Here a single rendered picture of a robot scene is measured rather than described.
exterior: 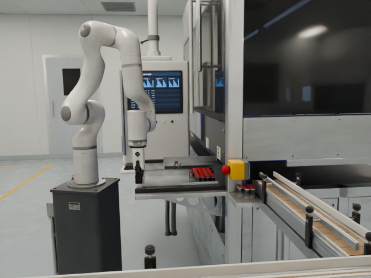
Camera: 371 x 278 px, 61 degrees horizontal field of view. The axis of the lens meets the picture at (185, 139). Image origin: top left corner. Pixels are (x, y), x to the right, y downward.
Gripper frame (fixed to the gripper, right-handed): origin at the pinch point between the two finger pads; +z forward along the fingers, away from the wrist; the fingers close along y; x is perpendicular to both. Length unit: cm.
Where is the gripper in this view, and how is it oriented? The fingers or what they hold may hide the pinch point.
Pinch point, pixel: (138, 178)
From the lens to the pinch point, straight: 147.7
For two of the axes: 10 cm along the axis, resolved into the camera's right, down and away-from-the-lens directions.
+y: -0.9, -1.4, 9.9
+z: 0.1, 9.9, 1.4
